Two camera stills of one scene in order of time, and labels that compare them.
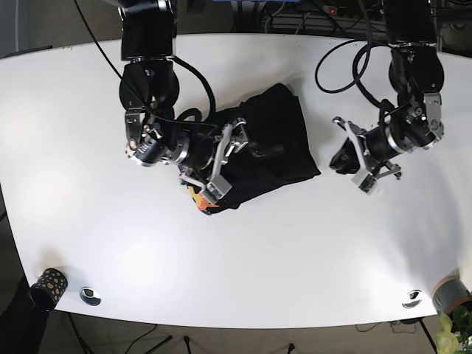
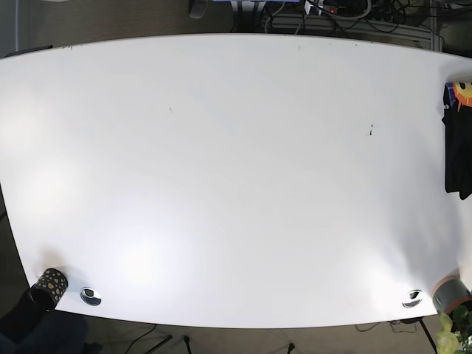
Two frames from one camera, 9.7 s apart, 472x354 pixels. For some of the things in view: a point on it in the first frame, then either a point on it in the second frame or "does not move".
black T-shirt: [278, 149] to [457, 120]
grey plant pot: [450, 292] does not move
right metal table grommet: [413, 299] does not move
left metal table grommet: [90, 296] does not move
